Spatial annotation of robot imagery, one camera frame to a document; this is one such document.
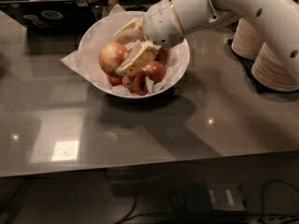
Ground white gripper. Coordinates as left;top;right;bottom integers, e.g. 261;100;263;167
112;0;184;77

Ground yellow-red apple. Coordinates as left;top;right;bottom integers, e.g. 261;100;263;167
98;42;129;77

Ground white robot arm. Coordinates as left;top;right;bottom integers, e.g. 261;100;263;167
113;0;299;80

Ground white bowl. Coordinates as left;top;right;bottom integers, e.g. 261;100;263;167
78;10;191;100

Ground large red apple with sticker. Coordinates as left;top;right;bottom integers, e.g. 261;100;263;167
155;49;171;64

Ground red apple right front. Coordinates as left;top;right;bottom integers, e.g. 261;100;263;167
143;61;166;83

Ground red apple front with sticker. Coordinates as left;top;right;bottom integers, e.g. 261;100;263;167
122;70;148;96

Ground small red apple hidden middle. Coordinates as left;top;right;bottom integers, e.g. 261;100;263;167
107;76;122;86

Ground white paper liner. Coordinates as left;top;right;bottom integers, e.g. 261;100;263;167
60;4;189;97

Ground black laptop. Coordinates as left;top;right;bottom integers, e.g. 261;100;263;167
0;0;96;32

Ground tall stack paper plates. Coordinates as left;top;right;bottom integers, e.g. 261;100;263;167
232;19;263;60

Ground black mat under plates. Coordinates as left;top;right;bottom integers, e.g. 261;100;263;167
234;53;299;93

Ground front stack paper plates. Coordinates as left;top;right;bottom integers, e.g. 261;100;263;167
251;43;299;92

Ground dark box under table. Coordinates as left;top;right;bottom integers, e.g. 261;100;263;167
184;183;248;215

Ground black cable under table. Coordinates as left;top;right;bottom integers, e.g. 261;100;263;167
113;171;299;224

